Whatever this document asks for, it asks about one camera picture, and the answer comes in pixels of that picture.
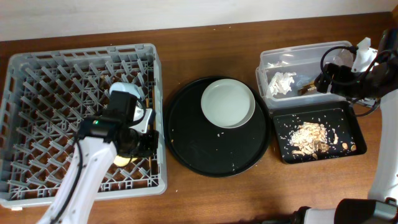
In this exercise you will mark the light blue plastic cup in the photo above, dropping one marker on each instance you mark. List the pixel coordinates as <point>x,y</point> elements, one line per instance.
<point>127,87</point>

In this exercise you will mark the grey dish rack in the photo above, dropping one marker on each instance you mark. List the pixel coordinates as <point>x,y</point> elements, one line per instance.
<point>46,95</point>

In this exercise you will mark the gold brown snack wrapper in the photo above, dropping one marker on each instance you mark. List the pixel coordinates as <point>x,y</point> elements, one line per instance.
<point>307,89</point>

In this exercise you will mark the food scraps pile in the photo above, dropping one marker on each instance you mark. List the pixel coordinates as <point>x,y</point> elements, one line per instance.
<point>314,140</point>

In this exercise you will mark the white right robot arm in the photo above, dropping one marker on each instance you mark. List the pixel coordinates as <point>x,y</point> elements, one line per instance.
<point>381,204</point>

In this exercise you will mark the wooden chopstick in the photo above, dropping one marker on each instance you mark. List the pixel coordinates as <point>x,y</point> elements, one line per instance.
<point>148,128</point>
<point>153,98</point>

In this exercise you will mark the grey round plate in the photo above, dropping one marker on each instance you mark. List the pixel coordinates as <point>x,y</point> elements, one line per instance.
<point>228,103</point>

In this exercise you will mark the round black tray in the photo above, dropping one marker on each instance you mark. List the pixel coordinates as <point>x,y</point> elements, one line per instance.
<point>207,149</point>

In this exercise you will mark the clear plastic bin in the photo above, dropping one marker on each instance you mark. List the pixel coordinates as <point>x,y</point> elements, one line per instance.
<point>304,61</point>

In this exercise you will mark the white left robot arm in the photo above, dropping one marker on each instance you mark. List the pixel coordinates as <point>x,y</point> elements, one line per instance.
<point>74,199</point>

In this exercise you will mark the yellow bowl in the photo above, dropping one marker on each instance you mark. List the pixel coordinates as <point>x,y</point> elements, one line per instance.
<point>123,161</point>

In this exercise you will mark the white tissue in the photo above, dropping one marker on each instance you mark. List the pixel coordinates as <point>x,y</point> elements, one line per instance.
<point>280,83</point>

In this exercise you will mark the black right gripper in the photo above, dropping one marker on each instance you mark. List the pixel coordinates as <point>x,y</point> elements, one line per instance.
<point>325,78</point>

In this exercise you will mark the black rectangular tray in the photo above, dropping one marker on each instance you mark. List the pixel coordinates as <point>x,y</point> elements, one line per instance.
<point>286,121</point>

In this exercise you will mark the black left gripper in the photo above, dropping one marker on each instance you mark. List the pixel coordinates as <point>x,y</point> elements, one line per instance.
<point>150,143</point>

